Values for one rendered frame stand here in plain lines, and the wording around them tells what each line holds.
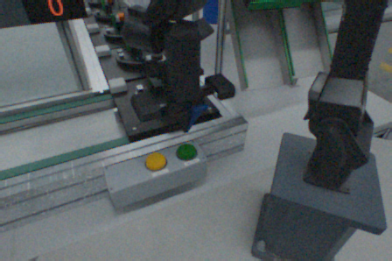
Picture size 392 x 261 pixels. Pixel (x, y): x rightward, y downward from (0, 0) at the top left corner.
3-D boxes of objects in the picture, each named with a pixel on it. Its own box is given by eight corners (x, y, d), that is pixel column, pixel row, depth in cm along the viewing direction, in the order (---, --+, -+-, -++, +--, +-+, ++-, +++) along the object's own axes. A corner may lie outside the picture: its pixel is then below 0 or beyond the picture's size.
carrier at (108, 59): (183, 73, 85) (181, 35, 77) (109, 89, 78) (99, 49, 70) (159, 45, 102) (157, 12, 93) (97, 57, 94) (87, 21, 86)
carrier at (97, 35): (159, 45, 102) (156, 12, 94) (96, 56, 95) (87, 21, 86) (143, 25, 119) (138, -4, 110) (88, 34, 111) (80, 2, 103)
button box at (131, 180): (206, 177, 59) (207, 158, 55) (115, 210, 53) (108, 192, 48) (194, 156, 64) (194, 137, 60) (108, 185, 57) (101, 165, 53)
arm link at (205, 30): (219, 15, 38) (168, 5, 41) (199, 27, 34) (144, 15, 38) (216, 59, 42) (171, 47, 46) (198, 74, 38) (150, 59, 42)
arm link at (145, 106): (241, 56, 43) (222, 43, 47) (132, 81, 37) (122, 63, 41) (235, 97, 49) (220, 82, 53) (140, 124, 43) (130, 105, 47)
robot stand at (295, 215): (332, 287, 46) (388, 230, 32) (249, 255, 50) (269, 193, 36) (331, 217, 56) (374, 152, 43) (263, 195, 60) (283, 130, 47)
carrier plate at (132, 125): (220, 116, 68) (220, 110, 66) (129, 142, 60) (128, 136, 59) (185, 75, 84) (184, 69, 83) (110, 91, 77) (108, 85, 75)
